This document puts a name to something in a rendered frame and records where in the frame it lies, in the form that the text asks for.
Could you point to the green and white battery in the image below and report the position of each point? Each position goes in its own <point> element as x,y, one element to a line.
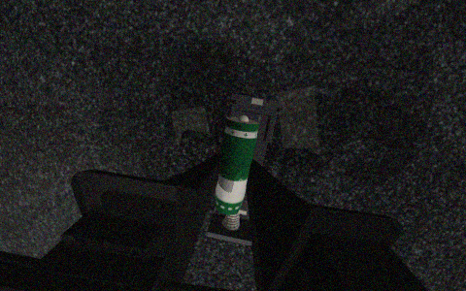
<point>238,145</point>

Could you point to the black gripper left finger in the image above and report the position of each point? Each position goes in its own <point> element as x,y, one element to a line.
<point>180,204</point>

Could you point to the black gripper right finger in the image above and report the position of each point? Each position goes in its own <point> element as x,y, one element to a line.
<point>281,224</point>

